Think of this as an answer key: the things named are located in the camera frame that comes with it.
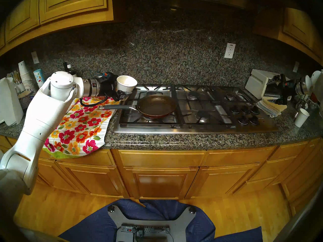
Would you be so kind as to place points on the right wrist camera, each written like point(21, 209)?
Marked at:
point(284, 79)

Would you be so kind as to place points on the yellow folded cloth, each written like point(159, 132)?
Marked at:
point(275, 105)

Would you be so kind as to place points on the dark bottle white cap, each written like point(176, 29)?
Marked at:
point(70, 68)

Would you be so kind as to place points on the black base plate bolt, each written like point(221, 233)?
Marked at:
point(192, 210)
point(111, 208)

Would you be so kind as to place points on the stack of white cups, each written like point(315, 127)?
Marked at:
point(24, 70)

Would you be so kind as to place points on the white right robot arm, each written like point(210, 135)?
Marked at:
point(316, 79)

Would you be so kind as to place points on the white wall power outlet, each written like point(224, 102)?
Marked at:
point(230, 50)

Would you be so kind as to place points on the small patterned basket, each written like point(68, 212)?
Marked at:
point(24, 100)

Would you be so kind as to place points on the wooden chopsticks bundle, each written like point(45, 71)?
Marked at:
point(16, 77)

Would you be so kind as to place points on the blue patterned paper cup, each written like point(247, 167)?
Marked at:
point(39, 79)

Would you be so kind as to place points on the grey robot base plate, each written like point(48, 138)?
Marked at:
point(181, 223)

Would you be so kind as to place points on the white paper cup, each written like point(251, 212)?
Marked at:
point(301, 118)
point(126, 84)

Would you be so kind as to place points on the wooden upper cabinet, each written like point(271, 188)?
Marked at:
point(63, 7)
point(297, 27)

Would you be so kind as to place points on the large black stove knob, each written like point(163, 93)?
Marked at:
point(242, 121)
point(254, 121)

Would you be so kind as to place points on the wide black stove grate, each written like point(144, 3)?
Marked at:
point(161, 123)
point(209, 123)

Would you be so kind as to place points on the floral kitchen towel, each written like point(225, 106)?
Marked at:
point(83, 133)

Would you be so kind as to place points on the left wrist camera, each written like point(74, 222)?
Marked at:
point(107, 75)

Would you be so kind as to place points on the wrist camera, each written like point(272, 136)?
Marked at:
point(284, 79)
point(107, 75)

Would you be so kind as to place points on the white wall switch plate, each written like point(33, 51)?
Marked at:
point(35, 57)
point(296, 67)

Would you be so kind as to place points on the white utensil mug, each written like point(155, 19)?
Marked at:
point(20, 87)

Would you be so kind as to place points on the stainless steel gas cooktop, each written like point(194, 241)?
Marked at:
point(191, 129)

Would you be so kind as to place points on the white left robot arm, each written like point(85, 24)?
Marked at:
point(43, 118)

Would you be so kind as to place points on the small black stove knob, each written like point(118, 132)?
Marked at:
point(234, 109)
point(254, 110)
point(245, 110)

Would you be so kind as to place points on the dark bottle black cap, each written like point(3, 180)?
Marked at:
point(65, 67)

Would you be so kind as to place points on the wooden lower cabinets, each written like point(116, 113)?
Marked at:
point(161, 183)

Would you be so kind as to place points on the red jar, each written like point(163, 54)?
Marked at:
point(315, 97)

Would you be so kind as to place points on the white toaster oven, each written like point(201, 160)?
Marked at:
point(256, 84)

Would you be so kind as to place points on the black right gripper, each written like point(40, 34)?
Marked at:
point(287, 89)

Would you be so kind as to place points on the brown frying pan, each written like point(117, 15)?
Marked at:
point(156, 106)

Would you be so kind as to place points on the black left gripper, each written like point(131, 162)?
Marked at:
point(107, 86)

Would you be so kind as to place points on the metal kitchen utensils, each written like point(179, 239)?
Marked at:
point(300, 104)

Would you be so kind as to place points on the narrow black stove grate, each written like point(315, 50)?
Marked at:
point(242, 102)

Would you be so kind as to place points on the white and blue folded cloths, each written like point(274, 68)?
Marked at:
point(266, 110)

